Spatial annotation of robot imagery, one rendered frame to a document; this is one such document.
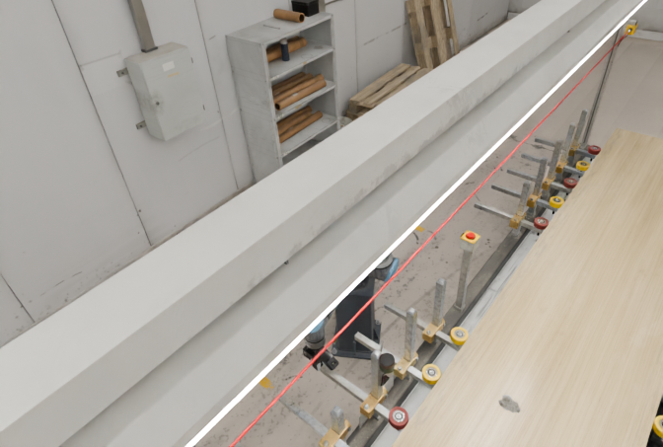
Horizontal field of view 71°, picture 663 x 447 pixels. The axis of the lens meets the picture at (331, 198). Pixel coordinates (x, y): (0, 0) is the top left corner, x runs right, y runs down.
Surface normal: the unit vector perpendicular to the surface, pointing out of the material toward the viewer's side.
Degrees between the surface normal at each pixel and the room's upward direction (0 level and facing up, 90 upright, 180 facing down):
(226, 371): 61
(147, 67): 90
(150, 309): 0
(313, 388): 0
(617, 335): 0
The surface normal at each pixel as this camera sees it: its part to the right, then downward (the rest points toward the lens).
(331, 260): 0.63, -0.08
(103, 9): 0.78, 0.34
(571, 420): -0.06, -0.80
